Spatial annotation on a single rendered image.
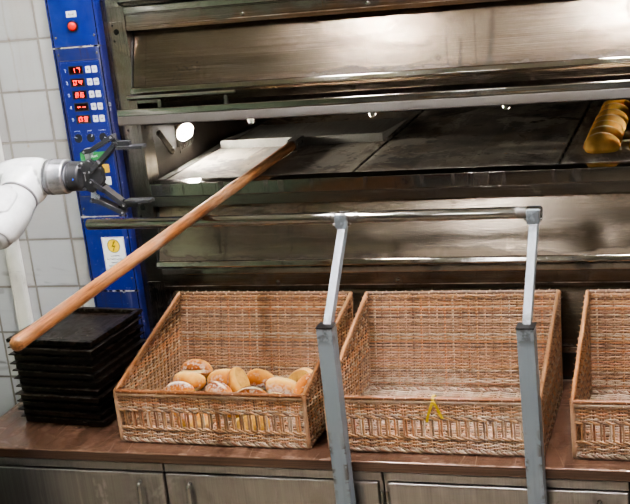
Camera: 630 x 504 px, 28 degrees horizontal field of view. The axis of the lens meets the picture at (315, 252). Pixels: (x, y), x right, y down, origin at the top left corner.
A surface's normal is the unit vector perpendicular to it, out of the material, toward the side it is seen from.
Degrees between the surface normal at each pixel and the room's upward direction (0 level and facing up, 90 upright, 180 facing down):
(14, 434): 0
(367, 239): 70
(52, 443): 0
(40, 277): 90
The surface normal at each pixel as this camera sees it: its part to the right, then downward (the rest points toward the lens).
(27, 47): -0.30, 0.29
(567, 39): -0.32, -0.05
